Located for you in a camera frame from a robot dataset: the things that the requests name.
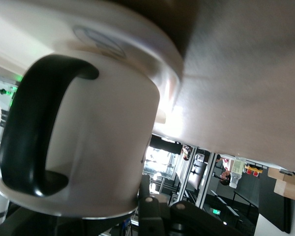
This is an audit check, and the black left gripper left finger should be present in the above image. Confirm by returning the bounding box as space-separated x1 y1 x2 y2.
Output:
0 207 123 236

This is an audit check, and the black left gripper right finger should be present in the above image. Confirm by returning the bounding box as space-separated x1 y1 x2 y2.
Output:
137 174 239 236

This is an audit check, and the white smiley mug black handle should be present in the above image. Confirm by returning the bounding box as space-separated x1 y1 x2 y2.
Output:
0 50 167 219

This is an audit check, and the white rabbit print tray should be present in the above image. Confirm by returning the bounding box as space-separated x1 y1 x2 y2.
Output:
0 0 185 125

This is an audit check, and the aluminium profile rack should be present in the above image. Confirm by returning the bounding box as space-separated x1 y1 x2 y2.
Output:
169 146 217 212

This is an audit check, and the small cardboard box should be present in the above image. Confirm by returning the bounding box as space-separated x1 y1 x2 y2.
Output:
267 167 293 182

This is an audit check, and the large cardboard box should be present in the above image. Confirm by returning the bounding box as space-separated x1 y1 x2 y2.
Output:
273 178 295 200

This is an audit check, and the brown table cover sheet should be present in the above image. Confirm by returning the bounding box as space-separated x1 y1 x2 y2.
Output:
118 0 295 173

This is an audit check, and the black wall panel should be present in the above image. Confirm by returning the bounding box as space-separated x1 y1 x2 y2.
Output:
255 194 292 234

